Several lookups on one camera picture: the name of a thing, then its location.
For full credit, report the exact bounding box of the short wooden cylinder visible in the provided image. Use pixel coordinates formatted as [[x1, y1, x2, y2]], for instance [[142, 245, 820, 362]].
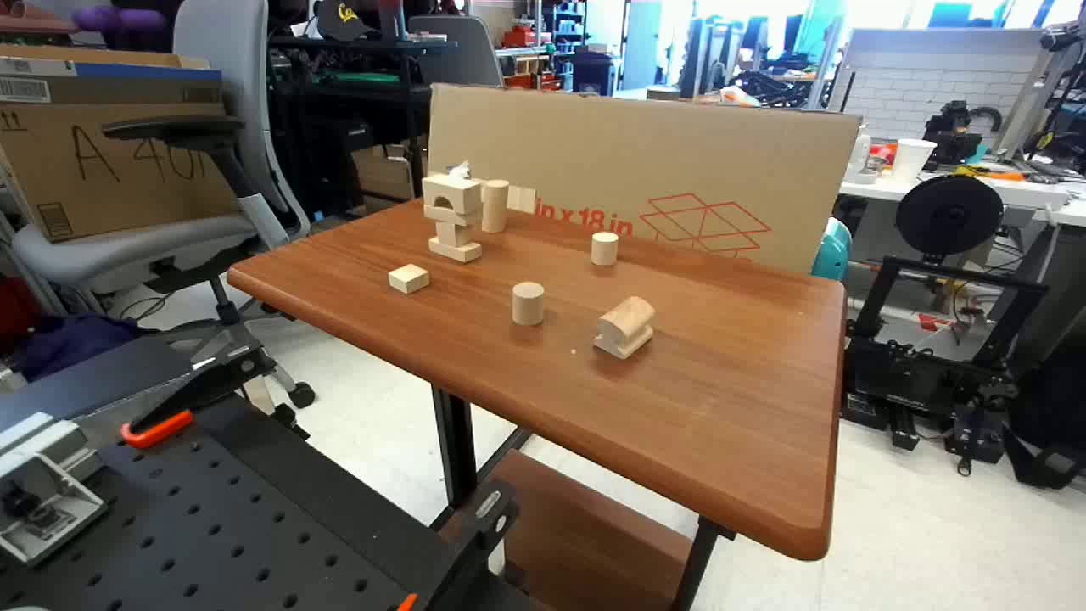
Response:
[[510, 279, 551, 332], [588, 227, 626, 270]]

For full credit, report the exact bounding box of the rounded notched wooden block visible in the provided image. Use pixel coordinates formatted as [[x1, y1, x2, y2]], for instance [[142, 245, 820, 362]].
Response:
[[592, 291, 660, 362]]

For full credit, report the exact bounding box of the wooden I-shaped block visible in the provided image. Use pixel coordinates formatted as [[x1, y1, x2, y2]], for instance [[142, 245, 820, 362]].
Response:
[[426, 214, 487, 268]]

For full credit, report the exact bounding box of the flat square wooden block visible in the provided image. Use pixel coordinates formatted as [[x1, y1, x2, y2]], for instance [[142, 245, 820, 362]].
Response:
[[385, 262, 436, 298]]

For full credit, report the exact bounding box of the wooden arch block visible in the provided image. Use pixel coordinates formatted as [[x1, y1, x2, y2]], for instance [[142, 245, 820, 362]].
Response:
[[423, 168, 487, 225]]

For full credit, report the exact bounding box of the tall wooden cylinder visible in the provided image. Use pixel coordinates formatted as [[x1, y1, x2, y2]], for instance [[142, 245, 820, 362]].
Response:
[[479, 175, 512, 236]]

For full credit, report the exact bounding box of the large flat cardboard box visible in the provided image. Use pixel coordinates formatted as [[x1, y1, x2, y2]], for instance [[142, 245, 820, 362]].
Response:
[[426, 82, 867, 280]]

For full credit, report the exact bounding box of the wooden base board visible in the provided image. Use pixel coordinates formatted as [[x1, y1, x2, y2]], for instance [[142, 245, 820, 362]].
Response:
[[445, 450, 700, 611]]

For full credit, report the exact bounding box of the black office chair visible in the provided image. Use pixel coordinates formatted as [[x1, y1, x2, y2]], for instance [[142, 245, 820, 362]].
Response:
[[403, 11, 506, 90]]

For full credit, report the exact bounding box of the teal ball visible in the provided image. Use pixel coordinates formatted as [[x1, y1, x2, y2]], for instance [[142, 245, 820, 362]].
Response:
[[811, 214, 856, 286]]

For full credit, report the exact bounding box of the grey office chair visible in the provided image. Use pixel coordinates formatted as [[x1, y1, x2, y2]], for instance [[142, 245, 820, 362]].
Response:
[[0, 0, 322, 437]]

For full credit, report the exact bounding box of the black 3D printer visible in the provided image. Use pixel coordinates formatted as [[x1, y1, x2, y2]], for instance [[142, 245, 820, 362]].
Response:
[[841, 252, 1056, 455]]

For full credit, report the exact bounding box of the black perforated breadboard table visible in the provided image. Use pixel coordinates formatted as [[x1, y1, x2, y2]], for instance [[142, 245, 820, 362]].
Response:
[[0, 392, 537, 611]]

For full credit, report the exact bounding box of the black filament spool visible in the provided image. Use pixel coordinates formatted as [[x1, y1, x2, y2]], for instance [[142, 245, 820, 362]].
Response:
[[894, 171, 1005, 262]]

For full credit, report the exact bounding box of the white pegboard panel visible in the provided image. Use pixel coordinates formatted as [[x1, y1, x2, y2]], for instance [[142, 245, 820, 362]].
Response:
[[841, 25, 1048, 145]]

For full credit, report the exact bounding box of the cardboard box with marker writing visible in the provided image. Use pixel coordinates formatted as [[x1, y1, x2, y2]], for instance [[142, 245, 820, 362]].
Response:
[[0, 45, 247, 245]]

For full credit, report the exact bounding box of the white desk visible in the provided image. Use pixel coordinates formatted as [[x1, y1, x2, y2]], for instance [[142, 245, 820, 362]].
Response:
[[841, 148, 1086, 231]]

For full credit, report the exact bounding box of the black bag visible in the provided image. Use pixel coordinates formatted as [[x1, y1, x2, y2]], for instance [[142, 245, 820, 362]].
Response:
[[997, 337, 1086, 491]]

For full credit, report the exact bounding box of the black clamp with orange handle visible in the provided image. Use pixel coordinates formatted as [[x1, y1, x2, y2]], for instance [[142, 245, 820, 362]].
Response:
[[392, 481, 528, 611], [117, 337, 283, 450]]

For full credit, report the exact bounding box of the silver metal bracket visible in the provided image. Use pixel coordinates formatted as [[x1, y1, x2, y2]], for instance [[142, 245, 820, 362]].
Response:
[[0, 408, 113, 569]]

